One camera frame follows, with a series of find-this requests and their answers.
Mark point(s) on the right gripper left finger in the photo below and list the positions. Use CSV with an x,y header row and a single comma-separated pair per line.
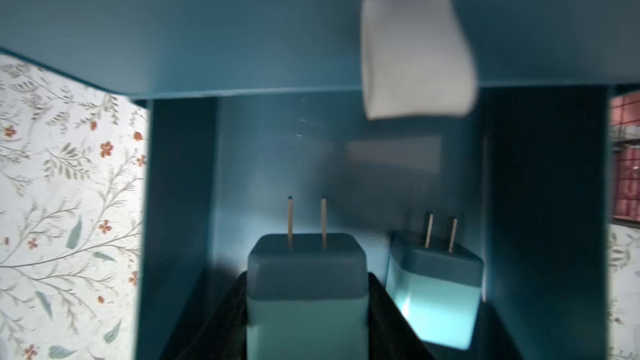
x,y
224,335

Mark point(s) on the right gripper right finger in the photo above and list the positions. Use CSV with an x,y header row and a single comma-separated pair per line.
x,y
390,335

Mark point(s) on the blue plug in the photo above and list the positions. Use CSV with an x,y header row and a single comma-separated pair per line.
x,y
307,296
436,284

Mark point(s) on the teal drawer cabinet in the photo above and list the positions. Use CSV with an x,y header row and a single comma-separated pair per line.
x,y
253,101

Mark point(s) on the floral table mat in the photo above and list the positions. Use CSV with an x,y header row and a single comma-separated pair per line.
x,y
73,167

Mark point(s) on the black wire desk organizer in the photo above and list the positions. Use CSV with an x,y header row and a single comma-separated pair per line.
x,y
624,136

